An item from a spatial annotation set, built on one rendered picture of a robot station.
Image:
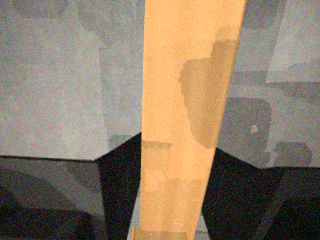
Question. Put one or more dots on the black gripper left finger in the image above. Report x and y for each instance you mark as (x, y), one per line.
(106, 188)

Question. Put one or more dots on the wooden side rail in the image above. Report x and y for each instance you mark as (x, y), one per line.
(189, 55)

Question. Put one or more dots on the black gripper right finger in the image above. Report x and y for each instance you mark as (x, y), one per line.
(241, 200)

